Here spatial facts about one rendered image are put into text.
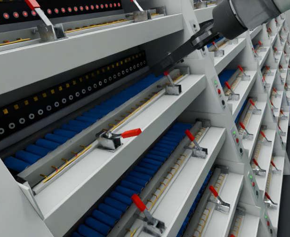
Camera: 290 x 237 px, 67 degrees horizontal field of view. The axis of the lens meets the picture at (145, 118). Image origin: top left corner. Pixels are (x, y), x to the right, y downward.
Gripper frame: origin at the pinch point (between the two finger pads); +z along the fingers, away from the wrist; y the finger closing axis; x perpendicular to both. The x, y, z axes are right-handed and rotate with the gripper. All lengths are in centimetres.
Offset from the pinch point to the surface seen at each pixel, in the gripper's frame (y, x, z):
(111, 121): -20.5, -4.2, 5.4
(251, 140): 42, -48, 8
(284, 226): 45, -101, 18
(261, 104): 83, -47, 10
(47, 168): -36.6, -4.4, 5.2
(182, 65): 17.7, -2.8, 5.1
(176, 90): -1.0, -7.2, 0.4
